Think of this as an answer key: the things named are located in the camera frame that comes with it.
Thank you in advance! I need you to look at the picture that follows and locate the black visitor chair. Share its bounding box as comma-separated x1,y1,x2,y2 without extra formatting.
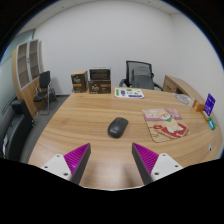
32,70,58,116

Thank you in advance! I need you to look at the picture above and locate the white printed sticker sheet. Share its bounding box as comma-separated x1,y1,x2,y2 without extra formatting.
114,87,145,100

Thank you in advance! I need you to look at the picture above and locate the round grey printed disc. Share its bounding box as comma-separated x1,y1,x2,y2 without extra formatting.
174,93,194,106

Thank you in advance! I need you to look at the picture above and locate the grey backpack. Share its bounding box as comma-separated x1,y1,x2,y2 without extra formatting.
131,66,155,90

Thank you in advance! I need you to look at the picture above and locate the cartoon print mouse pad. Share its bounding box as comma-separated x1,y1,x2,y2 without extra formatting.
141,107,190,144

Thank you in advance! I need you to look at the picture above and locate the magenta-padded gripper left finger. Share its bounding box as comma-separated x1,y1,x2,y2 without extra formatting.
40,142,92,185

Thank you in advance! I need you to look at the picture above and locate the black open carton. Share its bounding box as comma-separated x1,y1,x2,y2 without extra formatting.
88,67,112,81

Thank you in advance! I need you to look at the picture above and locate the small green box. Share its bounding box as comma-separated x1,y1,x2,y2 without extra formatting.
207,115,218,130

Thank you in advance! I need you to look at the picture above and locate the narrow brown coffee box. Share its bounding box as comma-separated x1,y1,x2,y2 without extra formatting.
70,70,89,94

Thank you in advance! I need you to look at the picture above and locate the wooden side desk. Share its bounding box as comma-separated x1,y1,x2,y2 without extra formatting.
162,74,206,104

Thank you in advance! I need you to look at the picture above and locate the small orange box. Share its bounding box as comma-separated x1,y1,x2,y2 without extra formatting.
192,99,206,113

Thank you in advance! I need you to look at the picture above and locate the wooden shelf unit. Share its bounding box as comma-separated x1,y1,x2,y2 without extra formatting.
12,38,46,118

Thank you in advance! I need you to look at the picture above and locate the black mesh office chair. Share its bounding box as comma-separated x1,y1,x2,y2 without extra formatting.
118,60,164,92

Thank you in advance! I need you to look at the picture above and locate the purple standing card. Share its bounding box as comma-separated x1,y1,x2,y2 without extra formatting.
203,93,217,117

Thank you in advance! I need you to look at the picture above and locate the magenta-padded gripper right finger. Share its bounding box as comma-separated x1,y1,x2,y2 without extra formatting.
131,142,184,185

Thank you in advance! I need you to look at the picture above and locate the black sofa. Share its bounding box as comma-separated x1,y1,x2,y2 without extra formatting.
0,99,35,161

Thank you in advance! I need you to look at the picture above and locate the black computer mouse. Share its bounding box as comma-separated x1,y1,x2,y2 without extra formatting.
107,116,129,139

